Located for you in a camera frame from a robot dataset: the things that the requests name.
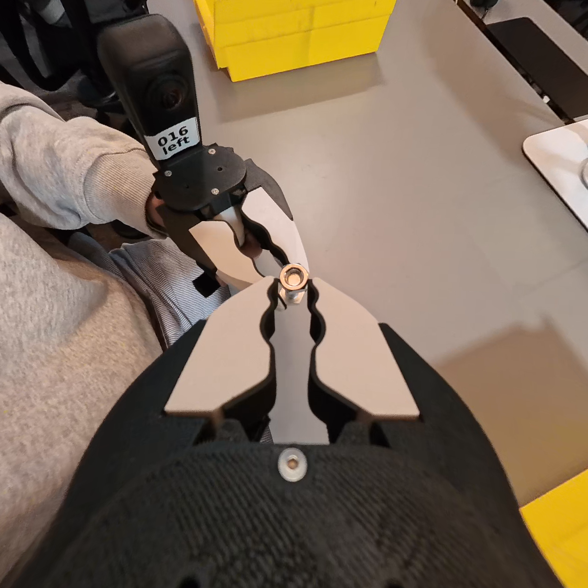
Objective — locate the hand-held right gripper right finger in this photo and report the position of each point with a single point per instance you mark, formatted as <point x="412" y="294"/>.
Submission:
<point x="363" y="367"/>

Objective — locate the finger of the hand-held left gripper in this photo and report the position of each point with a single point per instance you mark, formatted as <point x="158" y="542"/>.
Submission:
<point x="220" y="250"/>
<point x="275" y="220"/>

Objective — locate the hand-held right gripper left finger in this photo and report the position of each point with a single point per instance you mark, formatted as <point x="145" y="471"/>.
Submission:
<point x="225" y="363"/>

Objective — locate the steel hex nut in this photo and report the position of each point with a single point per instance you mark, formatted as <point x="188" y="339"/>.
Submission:
<point x="283" y="277"/>

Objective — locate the steel bolt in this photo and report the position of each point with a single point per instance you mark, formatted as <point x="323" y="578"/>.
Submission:
<point x="289" y="298"/>

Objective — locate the yellow plastic bin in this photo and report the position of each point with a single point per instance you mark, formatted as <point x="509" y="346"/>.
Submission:
<point x="298" y="41"/>
<point x="560" y="537"/>

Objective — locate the person's left forearm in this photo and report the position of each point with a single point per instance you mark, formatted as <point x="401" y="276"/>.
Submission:
<point x="69" y="160"/>

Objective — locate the grey desk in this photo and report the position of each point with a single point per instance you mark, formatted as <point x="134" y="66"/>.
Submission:
<point x="413" y="206"/>

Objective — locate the black flat desk panel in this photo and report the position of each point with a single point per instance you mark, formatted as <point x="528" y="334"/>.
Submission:
<point x="542" y="64"/>

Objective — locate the person's left hand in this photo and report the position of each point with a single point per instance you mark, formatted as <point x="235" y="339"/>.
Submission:
<point x="154" y="211"/>

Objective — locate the person's grey sweatshirt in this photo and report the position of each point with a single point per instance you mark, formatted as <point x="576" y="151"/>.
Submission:
<point x="55" y="367"/>

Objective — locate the white document stand with board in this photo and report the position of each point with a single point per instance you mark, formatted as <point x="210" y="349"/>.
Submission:
<point x="560" y="160"/>

